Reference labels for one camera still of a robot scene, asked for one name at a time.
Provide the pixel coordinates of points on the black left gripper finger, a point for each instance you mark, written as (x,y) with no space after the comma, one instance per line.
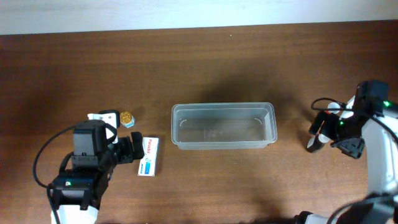
(137,143)
(111,117)

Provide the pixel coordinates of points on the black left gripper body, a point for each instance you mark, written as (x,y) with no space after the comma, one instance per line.
(135,145)

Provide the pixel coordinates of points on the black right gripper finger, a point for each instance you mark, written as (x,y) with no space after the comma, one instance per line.
(325,123)
(314,144)

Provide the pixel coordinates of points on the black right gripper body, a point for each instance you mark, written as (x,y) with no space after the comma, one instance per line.
(325,126)

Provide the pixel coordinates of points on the orange bottle white cap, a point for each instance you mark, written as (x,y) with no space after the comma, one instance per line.
(333,107)

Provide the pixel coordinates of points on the white calamine lotion bottle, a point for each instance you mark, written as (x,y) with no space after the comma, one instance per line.
(347,112)

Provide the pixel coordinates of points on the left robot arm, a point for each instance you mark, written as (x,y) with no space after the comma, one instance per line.
(84,174)

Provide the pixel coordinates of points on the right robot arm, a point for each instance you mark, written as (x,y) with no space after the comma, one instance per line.
(380,143)

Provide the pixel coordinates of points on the clear plastic container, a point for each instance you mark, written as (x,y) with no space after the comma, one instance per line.
(207,126)

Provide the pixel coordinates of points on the gold-lid balm jar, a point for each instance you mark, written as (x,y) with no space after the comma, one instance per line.
(127,119)

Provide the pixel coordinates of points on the white Panadol box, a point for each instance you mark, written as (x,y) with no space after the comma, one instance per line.
(147,164)

